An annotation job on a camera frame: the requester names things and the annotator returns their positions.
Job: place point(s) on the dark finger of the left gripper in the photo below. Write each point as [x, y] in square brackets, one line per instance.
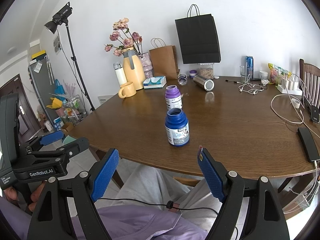
[74, 148]

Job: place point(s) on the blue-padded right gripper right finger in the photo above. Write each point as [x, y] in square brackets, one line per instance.
[264, 216]

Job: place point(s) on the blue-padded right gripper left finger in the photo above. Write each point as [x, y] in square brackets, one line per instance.
[51, 218]

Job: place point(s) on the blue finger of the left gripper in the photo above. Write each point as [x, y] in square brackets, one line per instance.
[51, 138]

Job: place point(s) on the clear plastic jar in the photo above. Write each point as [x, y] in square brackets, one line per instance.
[182, 79]

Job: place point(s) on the person's left hand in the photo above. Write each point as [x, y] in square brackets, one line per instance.
[12, 196]

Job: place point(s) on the cluttered storage rack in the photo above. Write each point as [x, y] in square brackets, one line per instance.
[68, 106]

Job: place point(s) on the grey refrigerator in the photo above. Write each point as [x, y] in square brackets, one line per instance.
[42, 80]

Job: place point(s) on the yellow mug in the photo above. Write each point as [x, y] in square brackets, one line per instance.
[127, 90]

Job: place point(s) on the white water bottle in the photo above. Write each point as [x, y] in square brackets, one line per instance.
[119, 70]

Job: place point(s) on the purple jacket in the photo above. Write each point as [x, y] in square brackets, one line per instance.
[121, 222]

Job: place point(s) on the yellow thermos jug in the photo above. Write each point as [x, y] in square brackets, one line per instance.
[133, 68]

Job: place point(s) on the black phone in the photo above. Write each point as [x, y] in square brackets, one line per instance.
[308, 144]

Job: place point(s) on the blue plastic bottle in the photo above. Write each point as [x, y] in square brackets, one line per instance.
[177, 127]

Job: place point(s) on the tissue box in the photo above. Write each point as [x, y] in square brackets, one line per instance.
[155, 82]

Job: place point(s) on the purple plastic bottle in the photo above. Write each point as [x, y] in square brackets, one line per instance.
[173, 97]

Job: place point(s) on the pink flower bouquet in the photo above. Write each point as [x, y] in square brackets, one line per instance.
[123, 39]

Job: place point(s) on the brown paper bag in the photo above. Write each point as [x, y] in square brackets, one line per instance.
[163, 59]

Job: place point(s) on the small purple-lid container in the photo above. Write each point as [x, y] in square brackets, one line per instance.
[192, 73]

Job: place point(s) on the white power strip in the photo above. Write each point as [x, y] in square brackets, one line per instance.
[290, 85]

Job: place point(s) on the steel tumbler lying down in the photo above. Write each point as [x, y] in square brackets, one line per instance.
[206, 84]

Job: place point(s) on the colourful snack bag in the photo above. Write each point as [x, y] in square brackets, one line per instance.
[277, 73]

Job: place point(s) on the wooden chair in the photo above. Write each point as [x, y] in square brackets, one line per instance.
[309, 75]

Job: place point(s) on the clear drinking glass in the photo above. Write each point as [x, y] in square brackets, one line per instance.
[243, 74]

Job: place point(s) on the black paper bag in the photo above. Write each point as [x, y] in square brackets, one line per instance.
[198, 38]

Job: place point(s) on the blue drink can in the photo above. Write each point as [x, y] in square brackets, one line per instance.
[249, 66]

